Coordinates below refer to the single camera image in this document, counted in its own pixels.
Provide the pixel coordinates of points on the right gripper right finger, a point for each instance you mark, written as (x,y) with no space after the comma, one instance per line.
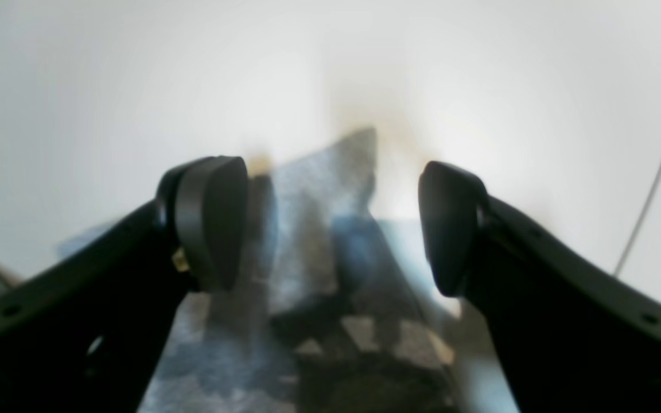
(570,338)

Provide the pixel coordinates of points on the grey T-shirt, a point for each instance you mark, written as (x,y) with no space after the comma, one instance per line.
(321,318)

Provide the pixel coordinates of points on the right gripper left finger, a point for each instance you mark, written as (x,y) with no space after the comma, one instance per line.
(86,335)

